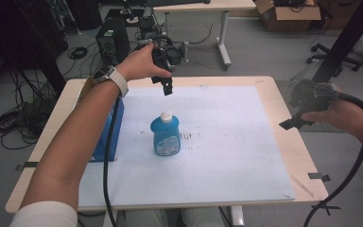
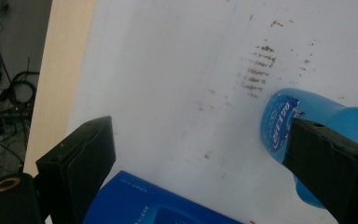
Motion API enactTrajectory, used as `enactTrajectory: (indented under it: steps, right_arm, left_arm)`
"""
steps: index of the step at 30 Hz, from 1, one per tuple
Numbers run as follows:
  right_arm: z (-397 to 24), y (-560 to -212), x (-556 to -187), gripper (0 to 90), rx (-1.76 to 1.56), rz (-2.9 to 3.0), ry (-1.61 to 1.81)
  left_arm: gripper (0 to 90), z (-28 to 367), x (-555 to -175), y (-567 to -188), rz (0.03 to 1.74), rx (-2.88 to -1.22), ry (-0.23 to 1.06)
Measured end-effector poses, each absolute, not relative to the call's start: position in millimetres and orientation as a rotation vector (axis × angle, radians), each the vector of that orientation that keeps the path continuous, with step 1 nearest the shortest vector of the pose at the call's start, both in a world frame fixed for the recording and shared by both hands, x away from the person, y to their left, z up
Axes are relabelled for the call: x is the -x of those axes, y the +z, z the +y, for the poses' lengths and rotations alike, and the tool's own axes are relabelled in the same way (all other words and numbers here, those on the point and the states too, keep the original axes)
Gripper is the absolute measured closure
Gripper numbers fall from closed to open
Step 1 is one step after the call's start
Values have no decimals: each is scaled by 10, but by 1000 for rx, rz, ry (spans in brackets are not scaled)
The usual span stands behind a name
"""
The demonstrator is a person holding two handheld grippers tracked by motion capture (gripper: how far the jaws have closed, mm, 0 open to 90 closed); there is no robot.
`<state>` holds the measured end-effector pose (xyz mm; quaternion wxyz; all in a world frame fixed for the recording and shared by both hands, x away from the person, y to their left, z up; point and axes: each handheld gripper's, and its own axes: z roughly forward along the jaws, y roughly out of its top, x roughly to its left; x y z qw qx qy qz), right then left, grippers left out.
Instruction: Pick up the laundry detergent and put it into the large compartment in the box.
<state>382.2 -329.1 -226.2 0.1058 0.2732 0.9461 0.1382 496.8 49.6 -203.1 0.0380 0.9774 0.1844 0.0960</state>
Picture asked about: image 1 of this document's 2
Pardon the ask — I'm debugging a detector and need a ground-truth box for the person's right hand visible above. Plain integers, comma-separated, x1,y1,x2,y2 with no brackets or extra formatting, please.
300,91,363,141

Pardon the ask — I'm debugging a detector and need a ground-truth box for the blue bottle with white cap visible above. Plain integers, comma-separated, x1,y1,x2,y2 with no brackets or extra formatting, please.
149,110,182,157

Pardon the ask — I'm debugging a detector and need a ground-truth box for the background desk with white legs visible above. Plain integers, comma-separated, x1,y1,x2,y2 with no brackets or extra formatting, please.
152,0,257,71

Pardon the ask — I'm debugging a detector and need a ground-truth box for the dark curtain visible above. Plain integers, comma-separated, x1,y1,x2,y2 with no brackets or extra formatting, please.
0,0,69,96

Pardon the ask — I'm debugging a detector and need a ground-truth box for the person's left hand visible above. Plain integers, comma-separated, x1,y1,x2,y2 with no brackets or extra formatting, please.
116,43,173,84

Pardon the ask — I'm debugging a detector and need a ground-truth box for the black tape strip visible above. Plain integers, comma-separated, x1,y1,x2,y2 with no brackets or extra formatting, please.
14,161,40,172
307,171,332,183

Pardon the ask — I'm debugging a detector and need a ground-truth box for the black metal post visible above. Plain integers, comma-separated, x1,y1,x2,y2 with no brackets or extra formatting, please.
311,0,363,84

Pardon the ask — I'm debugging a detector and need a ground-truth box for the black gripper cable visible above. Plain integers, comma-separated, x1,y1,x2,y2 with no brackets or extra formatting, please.
102,96,123,227
302,91,363,227

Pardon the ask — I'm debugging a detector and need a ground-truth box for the white board mat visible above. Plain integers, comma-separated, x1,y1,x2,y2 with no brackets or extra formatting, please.
78,85,297,212

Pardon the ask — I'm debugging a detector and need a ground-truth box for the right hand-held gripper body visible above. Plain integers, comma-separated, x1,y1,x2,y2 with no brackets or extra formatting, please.
287,79,340,123

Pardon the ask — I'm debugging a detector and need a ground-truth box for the white sleeve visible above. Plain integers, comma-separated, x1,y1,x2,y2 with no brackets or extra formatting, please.
9,201,78,227

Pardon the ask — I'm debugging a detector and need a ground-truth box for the blue box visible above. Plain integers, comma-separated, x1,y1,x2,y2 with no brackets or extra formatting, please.
89,97,126,164

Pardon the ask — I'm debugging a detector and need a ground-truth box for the cardboard box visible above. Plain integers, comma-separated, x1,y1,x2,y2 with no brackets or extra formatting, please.
253,0,322,33

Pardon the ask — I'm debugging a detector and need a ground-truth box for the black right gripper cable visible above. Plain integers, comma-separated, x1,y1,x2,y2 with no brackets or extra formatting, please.
302,91,363,227

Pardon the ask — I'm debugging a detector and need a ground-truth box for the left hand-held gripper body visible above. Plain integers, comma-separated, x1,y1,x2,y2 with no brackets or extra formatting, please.
135,37,190,85

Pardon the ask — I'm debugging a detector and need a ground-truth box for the bundle of black floor cables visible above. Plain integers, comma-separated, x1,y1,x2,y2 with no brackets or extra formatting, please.
0,67,61,151

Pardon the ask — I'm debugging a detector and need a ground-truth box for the white table leg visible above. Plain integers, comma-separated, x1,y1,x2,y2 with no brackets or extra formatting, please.
230,205,246,227

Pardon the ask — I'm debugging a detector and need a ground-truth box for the wristwatch with white band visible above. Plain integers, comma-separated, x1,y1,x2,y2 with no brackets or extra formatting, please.
93,64,130,98

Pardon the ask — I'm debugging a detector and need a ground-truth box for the black office chair base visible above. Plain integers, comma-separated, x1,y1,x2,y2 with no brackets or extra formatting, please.
306,43,363,73

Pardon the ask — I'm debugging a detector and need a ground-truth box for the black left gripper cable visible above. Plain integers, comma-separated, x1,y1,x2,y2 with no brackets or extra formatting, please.
102,96,123,227

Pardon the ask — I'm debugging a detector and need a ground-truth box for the small black cable coil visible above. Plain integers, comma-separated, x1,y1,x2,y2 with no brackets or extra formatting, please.
66,45,89,61

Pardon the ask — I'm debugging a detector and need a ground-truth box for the black computer tower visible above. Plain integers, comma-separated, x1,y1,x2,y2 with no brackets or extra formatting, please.
95,17,131,66

